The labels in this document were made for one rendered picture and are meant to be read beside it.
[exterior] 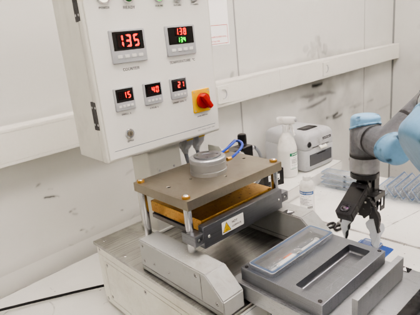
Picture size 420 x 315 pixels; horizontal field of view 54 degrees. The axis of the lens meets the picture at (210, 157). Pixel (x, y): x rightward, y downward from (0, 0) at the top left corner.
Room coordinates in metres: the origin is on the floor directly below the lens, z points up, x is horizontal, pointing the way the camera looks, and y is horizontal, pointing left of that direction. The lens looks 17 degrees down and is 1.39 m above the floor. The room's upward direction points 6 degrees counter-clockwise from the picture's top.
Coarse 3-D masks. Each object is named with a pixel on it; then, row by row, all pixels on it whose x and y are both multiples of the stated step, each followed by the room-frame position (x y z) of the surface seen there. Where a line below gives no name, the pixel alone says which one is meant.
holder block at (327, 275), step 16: (336, 240) 0.69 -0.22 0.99; (320, 256) 0.64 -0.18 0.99; (336, 256) 0.65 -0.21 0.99; (352, 256) 0.65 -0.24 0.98; (368, 256) 0.63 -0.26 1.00; (384, 256) 0.64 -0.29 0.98; (256, 272) 0.61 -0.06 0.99; (288, 272) 0.60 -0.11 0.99; (304, 272) 0.60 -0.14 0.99; (320, 272) 0.61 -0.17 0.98; (336, 272) 0.61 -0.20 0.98; (352, 272) 0.58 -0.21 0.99; (368, 272) 0.60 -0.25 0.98; (272, 288) 0.58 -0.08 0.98; (288, 288) 0.56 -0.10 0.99; (304, 288) 0.57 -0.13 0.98; (320, 288) 0.57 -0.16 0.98; (336, 288) 0.55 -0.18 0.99; (352, 288) 0.57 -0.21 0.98; (304, 304) 0.53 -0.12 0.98; (320, 304) 0.51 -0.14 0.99; (336, 304) 0.53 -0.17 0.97
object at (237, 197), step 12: (240, 192) 0.82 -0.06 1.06; (252, 192) 0.81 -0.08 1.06; (264, 192) 0.82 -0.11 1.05; (156, 204) 0.81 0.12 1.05; (168, 204) 0.79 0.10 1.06; (204, 204) 0.78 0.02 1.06; (216, 204) 0.77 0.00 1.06; (228, 204) 0.76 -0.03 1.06; (240, 204) 0.77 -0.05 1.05; (156, 216) 0.82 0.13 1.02; (168, 216) 0.78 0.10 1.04; (180, 216) 0.75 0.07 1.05; (192, 216) 0.72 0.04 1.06; (204, 216) 0.72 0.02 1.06; (216, 216) 0.73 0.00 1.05; (180, 228) 0.76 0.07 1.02
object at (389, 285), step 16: (400, 256) 0.59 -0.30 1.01; (240, 272) 0.65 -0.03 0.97; (384, 272) 0.55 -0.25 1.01; (400, 272) 0.58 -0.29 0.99; (416, 272) 0.60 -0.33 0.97; (256, 288) 0.60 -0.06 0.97; (368, 288) 0.52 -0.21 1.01; (384, 288) 0.55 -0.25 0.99; (400, 288) 0.56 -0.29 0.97; (416, 288) 0.56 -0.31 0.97; (256, 304) 0.59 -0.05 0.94; (272, 304) 0.57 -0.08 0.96; (288, 304) 0.55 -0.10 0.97; (352, 304) 0.50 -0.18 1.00; (368, 304) 0.51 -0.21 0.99; (384, 304) 0.53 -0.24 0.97; (400, 304) 0.52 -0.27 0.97
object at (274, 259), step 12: (312, 228) 0.73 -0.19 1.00; (288, 240) 0.69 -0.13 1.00; (300, 240) 0.69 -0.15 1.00; (312, 240) 0.68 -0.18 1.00; (276, 252) 0.65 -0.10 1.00; (288, 252) 0.65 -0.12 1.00; (300, 252) 0.65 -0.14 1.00; (252, 264) 0.62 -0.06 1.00; (264, 264) 0.62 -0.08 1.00; (276, 264) 0.61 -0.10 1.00
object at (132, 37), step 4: (128, 32) 0.88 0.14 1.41; (132, 32) 0.88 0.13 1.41; (136, 32) 0.89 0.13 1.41; (116, 36) 0.86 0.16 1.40; (120, 36) 0.86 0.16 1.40; (124, 36) 0.87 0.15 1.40; (128, 36) 0.88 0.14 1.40; (132, 36) 0.88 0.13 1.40; (136, 36) 0.89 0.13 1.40; (116, 40) 0.86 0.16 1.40; (120, 40) 0.86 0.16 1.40; (124, 40) 0.87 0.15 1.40; (128, 40) 0.88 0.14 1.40; (132, 40) 0.88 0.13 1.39; (136, 40) 0.89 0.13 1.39; (120, 44) 0.86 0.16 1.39; (124, 44) 0.87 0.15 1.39; (128, 44) 0.87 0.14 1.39; (132, 44) 0.88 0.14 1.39; (136, 44) 0.89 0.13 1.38; (140, 44) 0.89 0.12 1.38; (120, 48) 0.86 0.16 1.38; (124, 48) 0.87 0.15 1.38
